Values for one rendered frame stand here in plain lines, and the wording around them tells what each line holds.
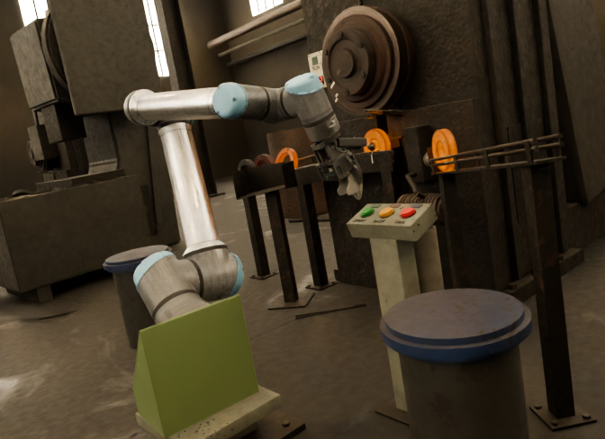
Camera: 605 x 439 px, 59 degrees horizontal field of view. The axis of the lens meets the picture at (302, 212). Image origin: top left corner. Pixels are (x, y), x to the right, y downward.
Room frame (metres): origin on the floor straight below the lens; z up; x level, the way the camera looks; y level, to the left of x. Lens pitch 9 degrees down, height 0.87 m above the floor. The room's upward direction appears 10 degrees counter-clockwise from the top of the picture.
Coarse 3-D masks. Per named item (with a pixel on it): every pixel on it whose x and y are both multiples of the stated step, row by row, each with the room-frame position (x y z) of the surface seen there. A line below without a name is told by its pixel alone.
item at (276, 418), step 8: (272, 416) 1.56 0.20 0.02; (280, 416) 1.55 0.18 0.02; (288, 416) 1.54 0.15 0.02; (256, 424) 1.49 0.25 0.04; (264, 424) 1.52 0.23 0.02; (272, 424) 1.51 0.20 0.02; (280, 424) 1.50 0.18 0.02; (288, 424) 1.48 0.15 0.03; (296, 424) 1.49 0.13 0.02; (304, 424) 1.48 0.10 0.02; (240, 432) 1.46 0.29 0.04; (248, 432) 1.48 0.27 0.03; (256, 432) 1.48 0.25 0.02; (264, 432) 1.47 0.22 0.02; (272, 432) 1.46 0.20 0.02; (280, 432) 1.46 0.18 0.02; (288, 432) 1.45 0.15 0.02; (296, 432) 1.46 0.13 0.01
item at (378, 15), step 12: (348, 12) 2.46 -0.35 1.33; (360, 12) 2.40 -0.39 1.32; (372, 12) 2.35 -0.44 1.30; (336, 24) 2.52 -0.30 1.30; (384, 24) 2.31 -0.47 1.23; (396, 24) 2.33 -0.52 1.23; (396, 36) 2.28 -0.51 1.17; (324, 48) 2.60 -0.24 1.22; (396, 48) 2.27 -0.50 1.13; (396, 60) 2.28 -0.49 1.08; (396, 72) 2.29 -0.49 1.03; (396, 84) 2.30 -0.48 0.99; (384, 96) 2.35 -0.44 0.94; (396, 96) 2.38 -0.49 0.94; (348, 108) 2.53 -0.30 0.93; (360, 108) 2.47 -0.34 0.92; (372, 108) 2.42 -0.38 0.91
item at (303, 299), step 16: (240, 176) 2.75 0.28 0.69; (256, 176) 2.83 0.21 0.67; (272, 176) 2.80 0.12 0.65; (288, 176) 2.65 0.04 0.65; (240, 192) 2.71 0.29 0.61; (256, 192) 2.79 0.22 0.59; (272, 192) 2.67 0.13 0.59; (272, 208) 2.68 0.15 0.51; (272, 224) 2.68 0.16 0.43; (288, 256) 2.68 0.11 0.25; (288, 272) 2.67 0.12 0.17; (288, 288) 2.67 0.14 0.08; (272, 304) 2.69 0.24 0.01; (288, 304) 2.65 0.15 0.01; (304, 304) 2.60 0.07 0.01
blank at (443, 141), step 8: (440, 136) 1.95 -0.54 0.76; (448, 136) 1.92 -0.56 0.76; (432, 144) 2.04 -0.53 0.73; (440, 144) 2.00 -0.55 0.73; (448, 144) 1.90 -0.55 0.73; (440, 152) 2.01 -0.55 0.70; (448, 152) 1.90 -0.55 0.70; (456, 152) 1.90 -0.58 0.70; (440, 160) 1.98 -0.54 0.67; (448, 160) 1.91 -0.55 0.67; (440, 168) 1.99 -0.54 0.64; (448, 168) 1.94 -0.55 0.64
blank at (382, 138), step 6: (366, 132) 2.50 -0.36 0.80; (372, 132) 2.47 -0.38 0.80; (378, 132) 2.43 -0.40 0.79; (384, 132) 2.44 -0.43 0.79; (366, 138) 2.50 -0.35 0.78; (372, 138) 2.47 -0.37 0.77; (378, 138) 2.44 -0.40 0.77; (384, 138) 2.41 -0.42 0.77; (384, 144) 2.41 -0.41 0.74; (390, 144) 2.42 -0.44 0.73; (366, 150) 2.51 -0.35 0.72
